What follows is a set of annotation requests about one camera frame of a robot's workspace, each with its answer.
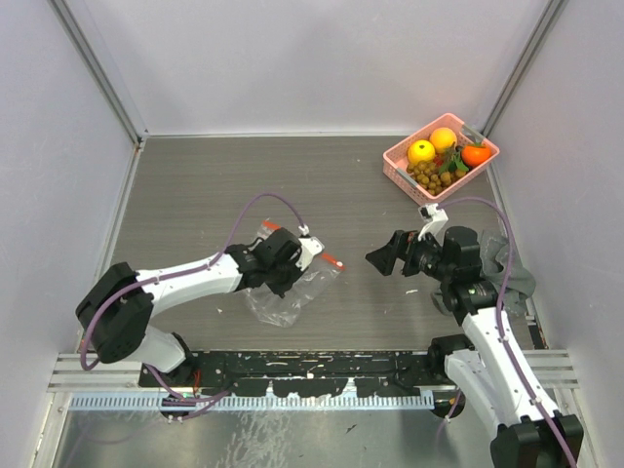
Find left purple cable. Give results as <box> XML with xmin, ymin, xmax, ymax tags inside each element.
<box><xmin>80</xmin><ymin>192</ymin><xmax>309</xmax><ymax>423</ymax></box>

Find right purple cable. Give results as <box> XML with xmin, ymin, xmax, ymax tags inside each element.
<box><xmin>436</xmin><ymin>196</ymin><xmax>579</xmax><ymax>468</ymax></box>

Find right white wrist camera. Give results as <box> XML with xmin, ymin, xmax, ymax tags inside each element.
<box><xmin>418</xmin><ymin>203</ymin><xmax>449</xmax><ymax>241</ymax></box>

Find orange fruit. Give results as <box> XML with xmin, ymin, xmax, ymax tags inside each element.
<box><xmin>429</xmin><ymin>127</ymin><xmax>457</xmax><ymax>154</ymax></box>

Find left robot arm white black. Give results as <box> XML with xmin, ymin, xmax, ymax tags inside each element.
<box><xmin>76</xmin><ymin>228</ymin><xmax>324</xmax><ymax>386</ymax></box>

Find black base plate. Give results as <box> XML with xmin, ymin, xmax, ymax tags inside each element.
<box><xmin>164</xmin><ymin>351</ymin><xmax>456</xmax><ymax>398</ymax></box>

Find yellow lemon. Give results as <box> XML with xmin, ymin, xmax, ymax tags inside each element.
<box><xmin>408</xmin><ymin>139</ymin><xmax>437</xmax><ymax>165</ymax></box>

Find brown longan bunch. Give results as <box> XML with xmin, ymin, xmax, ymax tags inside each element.
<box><xmin>407</xmin><ymin>162</ymin><xmax>459</xmax><ymax>196</ymax></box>

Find purple cable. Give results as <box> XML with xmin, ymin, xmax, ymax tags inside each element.
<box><xmin>80</xmin><ymin>192</ymin><xmax>309</xmax><ymax>423</ymax></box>
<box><xmin>436</xmin><ymin>196</ymin><xmax>579</xmax><ymax>468</ymax></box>

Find pink plastic basket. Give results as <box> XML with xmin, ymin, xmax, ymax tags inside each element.
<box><xmin>382</xmin><ymin>113</ymin><xmax>499</xmax><ymax>205</ymax></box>

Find clear zip bag orange zipper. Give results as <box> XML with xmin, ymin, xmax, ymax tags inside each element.
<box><xmin>243</xmin><ymin>219</ymin><xmax>346</xmax><ymax>329</ymax></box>

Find grey cloth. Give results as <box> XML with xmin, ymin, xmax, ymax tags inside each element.
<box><xmin>431</xmin><ymin>227</ymin><xmax>536</xmax><ymax>321</ymax></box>

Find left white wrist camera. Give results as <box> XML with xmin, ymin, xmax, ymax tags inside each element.
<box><xmin>296</xmin><ymin>224</ymin><xmax>325</xmax><ymax>272</ymax></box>

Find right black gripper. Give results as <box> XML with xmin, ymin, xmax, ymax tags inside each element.
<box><xmin>365</xmin><ymin>226</ymin><xmax>452</xmax><ymax>282</ymax></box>

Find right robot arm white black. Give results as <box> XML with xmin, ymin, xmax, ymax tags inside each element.
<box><xmin>366</xmin><ymin>226</ymin><xmax>584</xmax><ymax>467</ymax></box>

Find dark grapes with leaves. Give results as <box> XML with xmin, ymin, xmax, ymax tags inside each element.
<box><xmin>434</xmin><ymin>145</ymin><xmax>470</xmax><ymax>175</ymax></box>

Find red-orange persimmon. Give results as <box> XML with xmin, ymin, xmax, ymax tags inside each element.
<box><xmin>461</xmin><ymin>144</ymin><xmax>491</xmax><ymax>168</ymax></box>

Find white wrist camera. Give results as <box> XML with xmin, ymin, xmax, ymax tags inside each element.
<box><xmin>418</xmin><ymin>203</ymin><xmax>449</xmax><ymax>241</ymax></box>
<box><xmin>296</xmin><ymin>224</ymin><xmax>325</xmax><ymax>272</ymax></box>

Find grey slotted cable duct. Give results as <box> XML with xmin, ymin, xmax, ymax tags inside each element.
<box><xmin>68</xmin><ymin>391</ymin><xmax>435</xmax><ymax>412</ymax></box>

